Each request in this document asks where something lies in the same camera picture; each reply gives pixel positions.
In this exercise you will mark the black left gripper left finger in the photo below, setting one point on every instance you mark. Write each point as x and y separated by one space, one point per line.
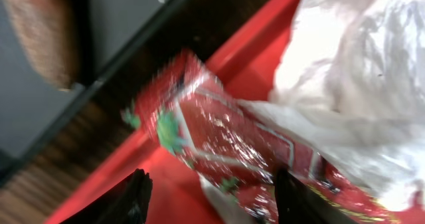
125 203

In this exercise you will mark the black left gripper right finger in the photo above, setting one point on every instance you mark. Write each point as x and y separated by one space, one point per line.
297 204

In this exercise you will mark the red snack wrapper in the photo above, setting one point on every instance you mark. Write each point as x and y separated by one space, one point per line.
186 110

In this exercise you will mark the white paper napkin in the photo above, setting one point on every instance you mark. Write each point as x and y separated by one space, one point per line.
351 85

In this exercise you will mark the red plastic tray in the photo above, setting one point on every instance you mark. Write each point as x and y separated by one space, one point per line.
246 65

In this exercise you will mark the black plastic bin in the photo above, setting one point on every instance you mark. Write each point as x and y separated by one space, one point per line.
110 34

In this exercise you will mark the brown carrot piece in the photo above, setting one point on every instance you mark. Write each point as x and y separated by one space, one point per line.
47 31

